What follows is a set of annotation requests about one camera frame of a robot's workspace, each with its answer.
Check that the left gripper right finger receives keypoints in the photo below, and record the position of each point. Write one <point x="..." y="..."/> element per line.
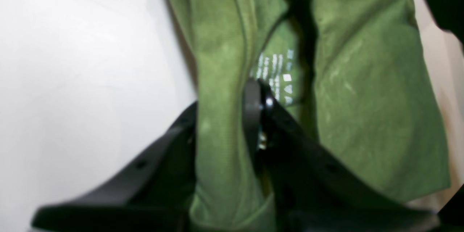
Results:
<point x="313" y="191"/>

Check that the olive green t-shirt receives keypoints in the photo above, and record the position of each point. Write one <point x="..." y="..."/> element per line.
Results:
<point x="351" y="74"/>

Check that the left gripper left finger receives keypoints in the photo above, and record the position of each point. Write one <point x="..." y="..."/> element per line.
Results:
<point x="152" y="193"/>

